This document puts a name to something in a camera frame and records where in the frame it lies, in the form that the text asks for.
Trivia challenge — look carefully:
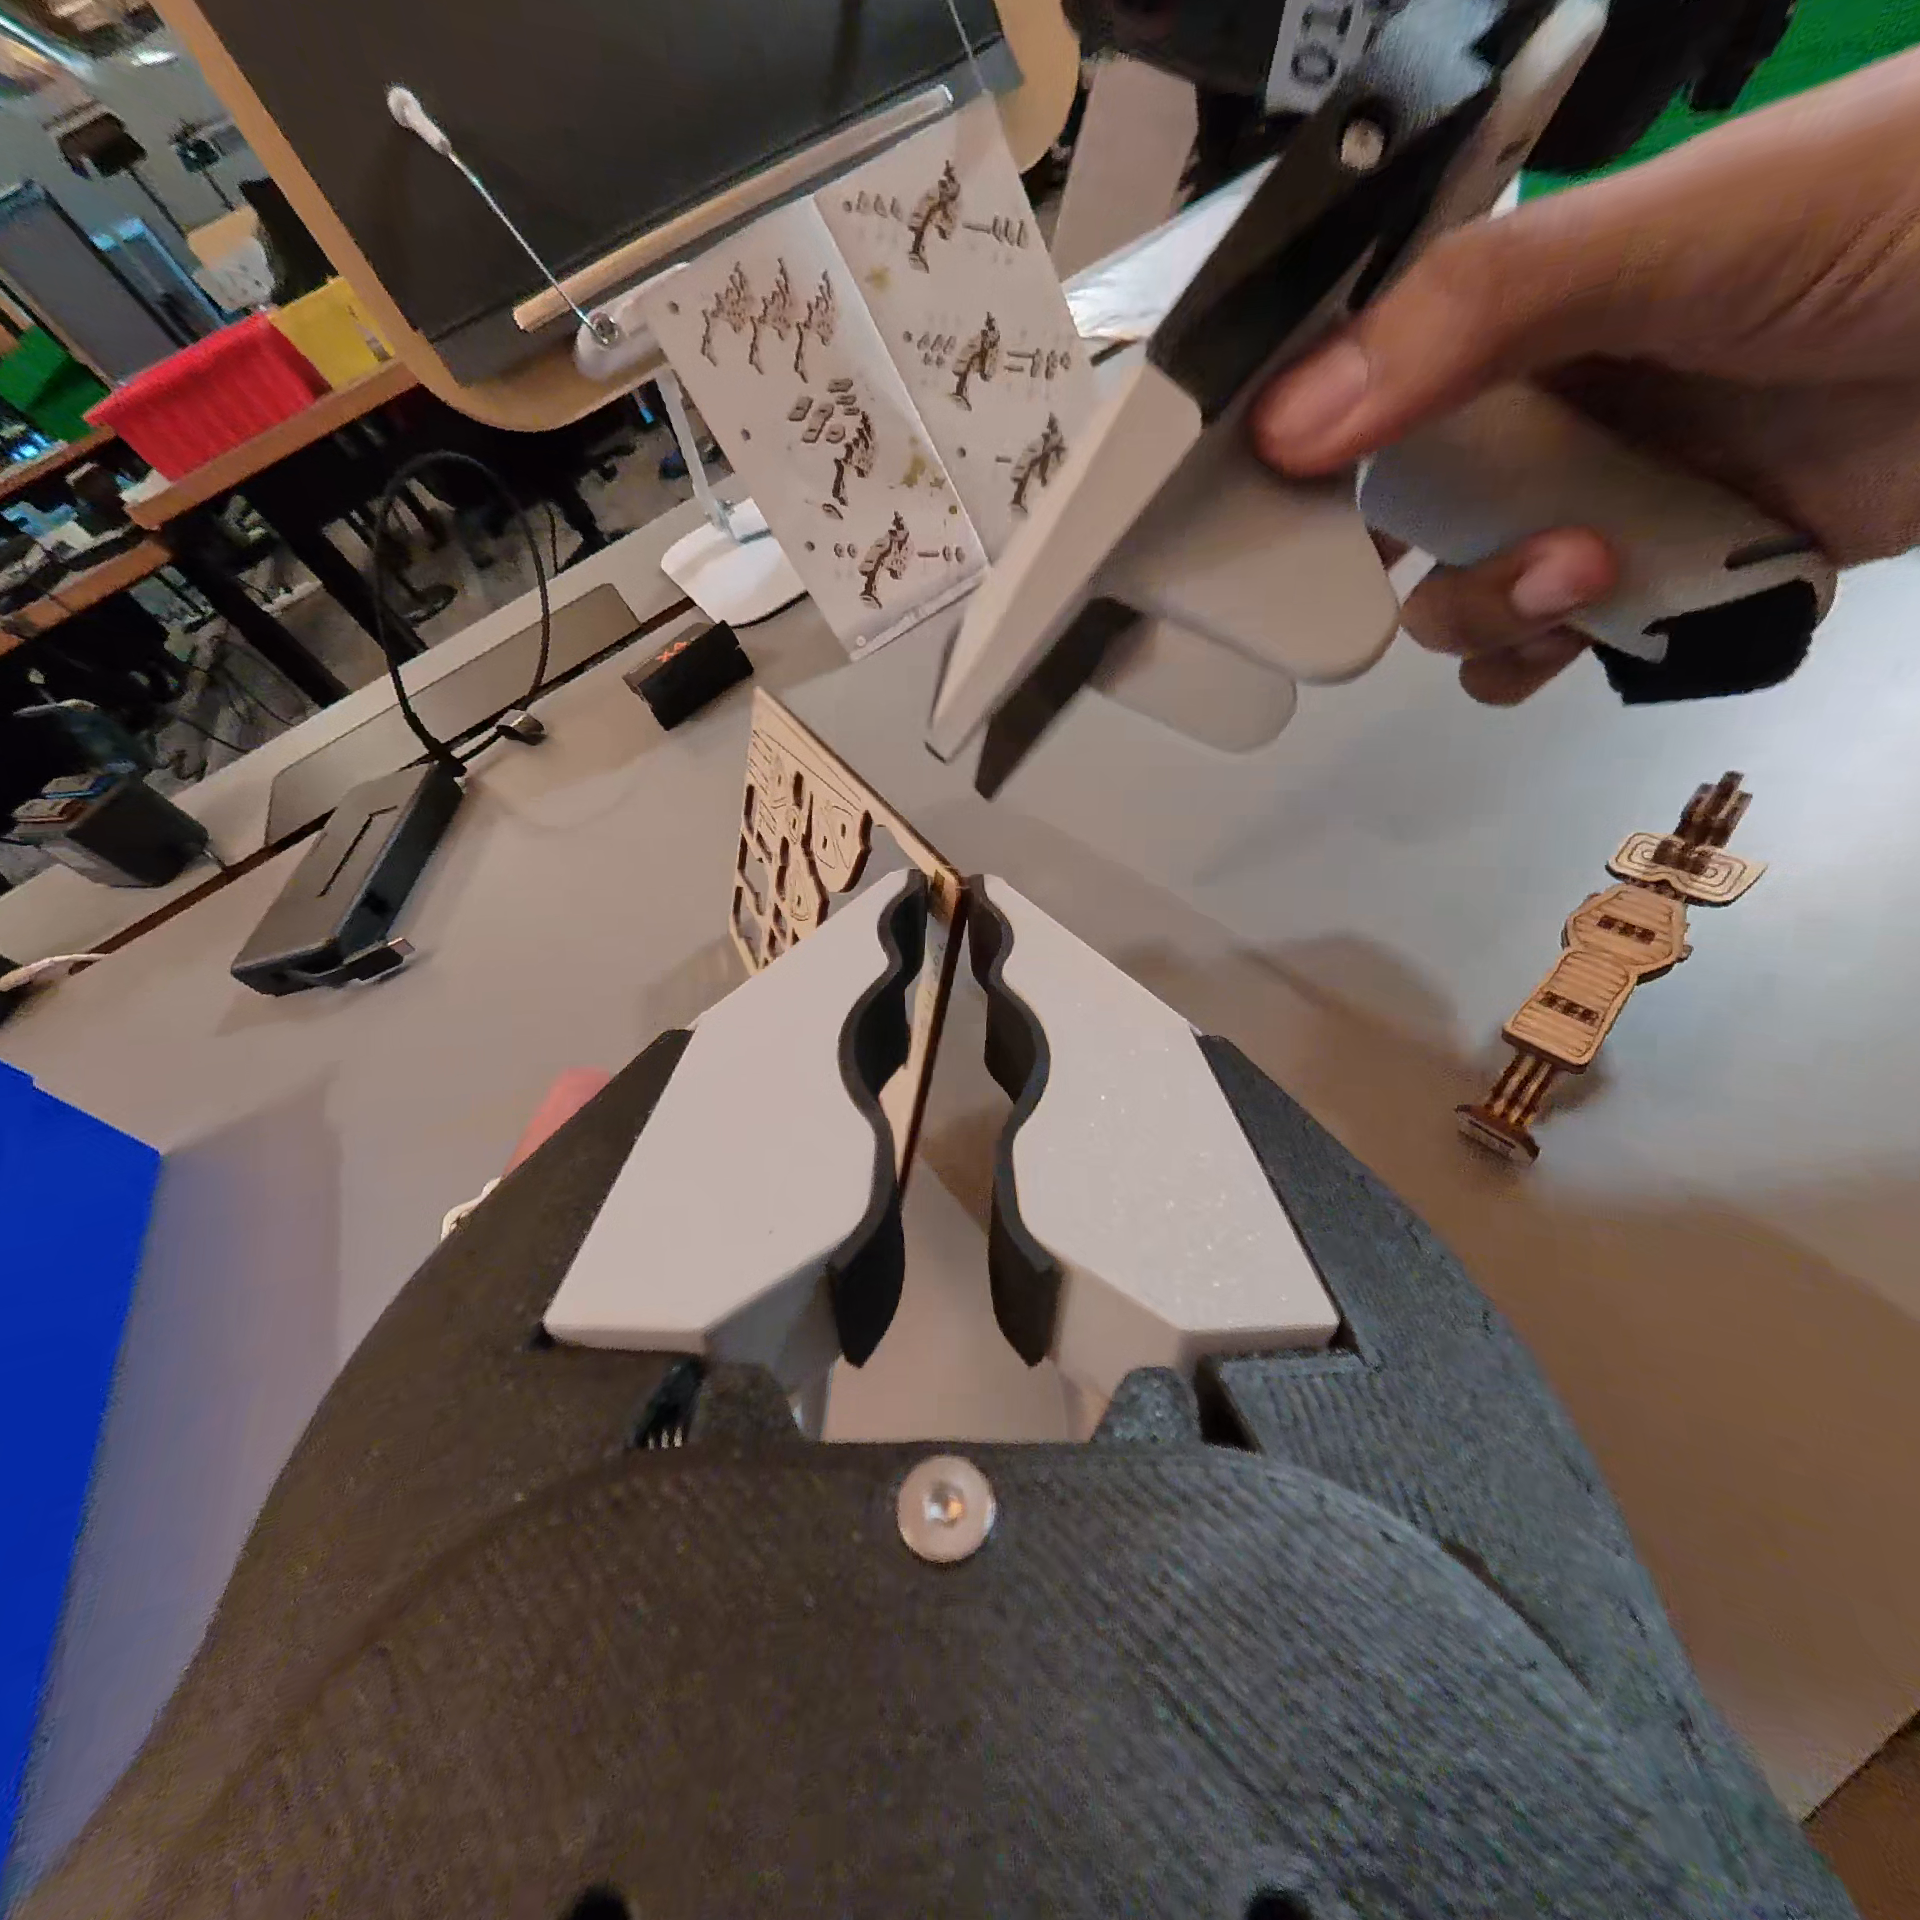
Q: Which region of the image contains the long wooden table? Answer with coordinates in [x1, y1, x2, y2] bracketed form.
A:
[0, 360, 429, 708]

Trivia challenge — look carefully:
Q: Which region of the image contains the red plastic bin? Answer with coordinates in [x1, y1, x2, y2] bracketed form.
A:
[84, 311, 328, 481]

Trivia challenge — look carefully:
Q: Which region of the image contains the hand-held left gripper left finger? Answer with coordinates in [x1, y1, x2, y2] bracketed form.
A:
[539, 866, 937, 1368]

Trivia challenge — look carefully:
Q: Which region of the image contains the printed assembly instruction sheet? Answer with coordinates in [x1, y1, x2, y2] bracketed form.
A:
[644, 119, 1105, 661]

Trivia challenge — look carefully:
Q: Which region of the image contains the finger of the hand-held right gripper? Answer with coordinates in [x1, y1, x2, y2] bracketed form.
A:
[1084, 629, 1304, 756]
[928, 355, 1408, 800]

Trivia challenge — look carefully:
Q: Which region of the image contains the wooden figure model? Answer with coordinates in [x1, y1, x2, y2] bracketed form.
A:
[1456, 773, 1769, 1170]

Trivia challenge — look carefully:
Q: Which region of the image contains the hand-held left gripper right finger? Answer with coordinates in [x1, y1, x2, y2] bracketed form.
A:
[968, 872, 1341, 1368]

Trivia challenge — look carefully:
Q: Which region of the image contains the grey desk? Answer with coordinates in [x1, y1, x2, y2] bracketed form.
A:
[0, 501, 1920, 1823]

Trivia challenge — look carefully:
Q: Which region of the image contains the dark document holder board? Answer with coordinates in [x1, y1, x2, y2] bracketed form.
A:
[158, 0, 1082, 619]

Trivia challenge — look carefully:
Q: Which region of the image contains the blue plastic bin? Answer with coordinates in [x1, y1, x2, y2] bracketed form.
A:
[0, 1057, 164, 1845]

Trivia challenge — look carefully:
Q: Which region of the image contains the black battery charger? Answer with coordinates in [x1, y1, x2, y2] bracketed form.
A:
[0, 703, 212, 890]

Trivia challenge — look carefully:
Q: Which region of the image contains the black cable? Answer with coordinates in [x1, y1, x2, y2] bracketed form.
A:
[368, 448, 555, 773]

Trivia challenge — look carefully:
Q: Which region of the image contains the person's right hand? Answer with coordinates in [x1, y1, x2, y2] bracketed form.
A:
[1252, 44, 1920, 708]

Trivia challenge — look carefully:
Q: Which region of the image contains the yellow plastic bin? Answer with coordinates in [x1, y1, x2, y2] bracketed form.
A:
[269, 274, 395, 390]

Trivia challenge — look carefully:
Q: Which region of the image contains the small black box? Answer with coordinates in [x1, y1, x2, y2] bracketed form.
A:
[622, 619, 757, 732]

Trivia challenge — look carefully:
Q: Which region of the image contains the wooden parts sheet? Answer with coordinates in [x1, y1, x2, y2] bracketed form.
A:
[730, 688, 965, 1186]

